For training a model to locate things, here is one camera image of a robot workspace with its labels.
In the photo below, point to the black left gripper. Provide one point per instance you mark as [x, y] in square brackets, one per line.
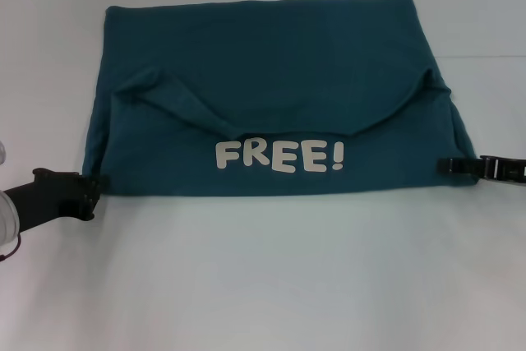
[49, 199]

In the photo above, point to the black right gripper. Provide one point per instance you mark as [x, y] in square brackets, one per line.
[505, 170]

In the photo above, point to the teal blue shirt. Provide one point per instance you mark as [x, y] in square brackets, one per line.
[279, 79]

